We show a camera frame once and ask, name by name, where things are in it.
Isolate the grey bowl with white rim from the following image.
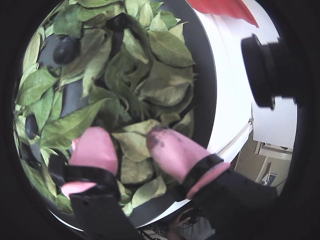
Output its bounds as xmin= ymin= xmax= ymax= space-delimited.
xmin=13 ymin=0 xmax=253 ymax=232

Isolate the large dark blueberry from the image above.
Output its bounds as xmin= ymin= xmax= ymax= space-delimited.
xmin=52 ymin=36 xmax=79 ymax=65

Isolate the pink padded gripper finger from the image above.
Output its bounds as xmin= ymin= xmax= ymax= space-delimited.
xmin=48 ymin=126 xmax=143 ymax=240
xmin=146 ymin=126 xmax=278 ymax=233

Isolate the black round knob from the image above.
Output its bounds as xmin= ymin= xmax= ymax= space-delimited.
xmin=240 ymin=33 xmax=300 ymax=111

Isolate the large green leaf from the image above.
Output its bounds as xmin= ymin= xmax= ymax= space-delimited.
xmin=147 ymin=29 xmax=196 ymax=68
xmin=139 ymin=59 xmax=195 ymax=108

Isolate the long pale green leaf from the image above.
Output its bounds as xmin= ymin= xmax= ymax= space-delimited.
xmin=80 ymin=28 xmax=113 ymax=99

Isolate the small dark blueberry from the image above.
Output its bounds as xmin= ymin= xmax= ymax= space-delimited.
xmin=24 ymin=113 xmax=40 ymax=140

